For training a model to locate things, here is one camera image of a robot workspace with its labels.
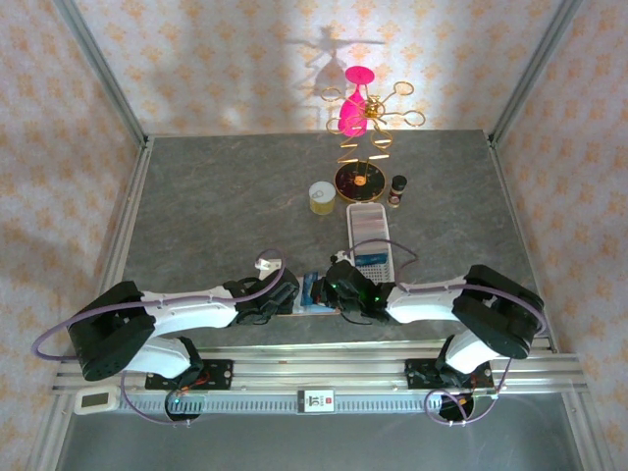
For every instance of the light blue logo credit card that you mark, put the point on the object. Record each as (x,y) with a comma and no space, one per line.
(309,292)

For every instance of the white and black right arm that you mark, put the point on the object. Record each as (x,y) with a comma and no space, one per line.
(427,304)

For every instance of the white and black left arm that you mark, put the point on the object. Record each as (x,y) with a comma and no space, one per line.
(191,311)

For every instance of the white plastic basket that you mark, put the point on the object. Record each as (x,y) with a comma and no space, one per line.
(351,228)

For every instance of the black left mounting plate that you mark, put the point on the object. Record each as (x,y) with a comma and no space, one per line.
(218,373)

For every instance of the black mounting plate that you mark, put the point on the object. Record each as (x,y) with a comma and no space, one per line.
(417,373)
(218,373)

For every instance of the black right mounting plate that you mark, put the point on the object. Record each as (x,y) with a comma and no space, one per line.
(417,373)

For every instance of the yellow tin can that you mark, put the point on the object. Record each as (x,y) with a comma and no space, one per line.
(322,196)

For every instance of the white number tag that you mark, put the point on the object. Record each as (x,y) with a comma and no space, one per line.
(316,401)

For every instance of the black-capped spice bottle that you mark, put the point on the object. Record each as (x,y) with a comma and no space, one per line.
(398,189)

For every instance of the grey metal panel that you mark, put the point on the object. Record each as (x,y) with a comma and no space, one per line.
(319,441)

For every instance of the pink wine glass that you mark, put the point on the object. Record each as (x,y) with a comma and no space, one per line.
(354,110)

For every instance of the white digital timer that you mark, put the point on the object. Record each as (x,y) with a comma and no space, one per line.
(95,400)

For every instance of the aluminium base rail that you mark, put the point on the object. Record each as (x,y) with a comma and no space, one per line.
(319,373)

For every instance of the aluminium side rail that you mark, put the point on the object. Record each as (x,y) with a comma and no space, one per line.
(128,221)
(510,221)

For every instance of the aluminium frame post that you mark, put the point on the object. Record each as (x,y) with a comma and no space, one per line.
(98,68)
(535,73)

